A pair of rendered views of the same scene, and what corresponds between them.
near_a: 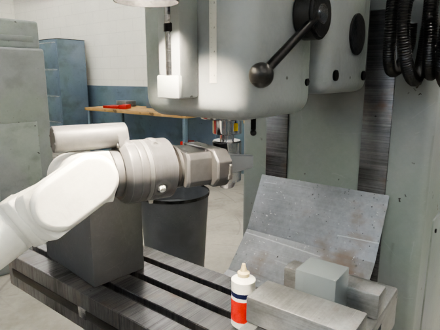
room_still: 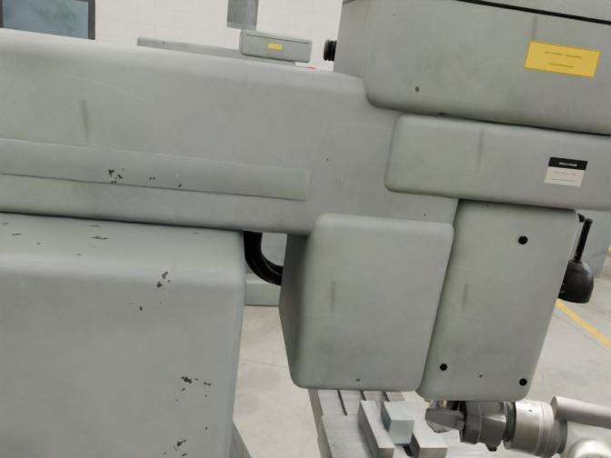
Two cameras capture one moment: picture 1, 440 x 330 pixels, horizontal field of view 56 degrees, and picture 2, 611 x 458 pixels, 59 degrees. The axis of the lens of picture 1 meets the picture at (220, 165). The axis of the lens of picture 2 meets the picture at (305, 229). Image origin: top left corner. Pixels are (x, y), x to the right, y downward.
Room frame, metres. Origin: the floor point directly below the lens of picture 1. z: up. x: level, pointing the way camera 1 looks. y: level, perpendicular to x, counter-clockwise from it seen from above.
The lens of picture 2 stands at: (1.42, 0.32, 1.78)
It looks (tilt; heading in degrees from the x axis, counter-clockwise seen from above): 18 degrees down; 222
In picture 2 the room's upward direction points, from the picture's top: 8 degrees clockwise
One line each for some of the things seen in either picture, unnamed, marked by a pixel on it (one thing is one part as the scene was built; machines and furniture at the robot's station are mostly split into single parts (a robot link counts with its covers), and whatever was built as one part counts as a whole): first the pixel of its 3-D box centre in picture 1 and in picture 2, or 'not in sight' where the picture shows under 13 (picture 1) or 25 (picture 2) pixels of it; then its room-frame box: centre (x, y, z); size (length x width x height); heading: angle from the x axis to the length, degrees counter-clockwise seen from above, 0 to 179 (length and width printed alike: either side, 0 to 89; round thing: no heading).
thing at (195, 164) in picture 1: (176, 167); (496, 421); (0.60, 0.07, 1.23); 0.13 x 0.12 x 0.10; 33
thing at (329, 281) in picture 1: (321, 287); (395, 422); (0.54, -0.15, 1.07); 0.06 x 0.05 x 0.06; 54
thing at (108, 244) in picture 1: (90, 219); not in sight; (0.86, 0.28, 1.06); 0.22 x 0.12 x 0.20; 46
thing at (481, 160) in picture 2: not in sight; (477, 149); (0.68, -0.04, 1.68); 0.34 x 0.24 x 0.10; 142
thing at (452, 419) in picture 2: not in sight; (444, 419); (0.68, 0.01, 1.24); 0.06 x 0.02 x 0.03; 123
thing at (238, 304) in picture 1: (243, 293); not in sight; (0.62, -0.04, 1.01); 0.04 x 0.04 x 0.11
